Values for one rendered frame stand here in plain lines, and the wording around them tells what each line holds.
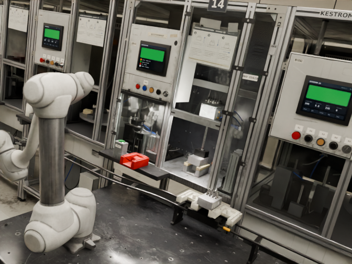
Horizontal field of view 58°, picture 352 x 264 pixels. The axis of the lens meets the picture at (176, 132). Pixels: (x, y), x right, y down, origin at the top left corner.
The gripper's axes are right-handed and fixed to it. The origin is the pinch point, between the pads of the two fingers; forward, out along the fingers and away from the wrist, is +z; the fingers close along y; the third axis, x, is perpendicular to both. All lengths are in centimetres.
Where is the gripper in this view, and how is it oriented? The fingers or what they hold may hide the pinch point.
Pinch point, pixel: (17, 140)
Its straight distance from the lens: 219.2
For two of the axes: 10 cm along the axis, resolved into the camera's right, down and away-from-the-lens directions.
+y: -9.2, -3.6, -1.5
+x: -3.5, 9.3, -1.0
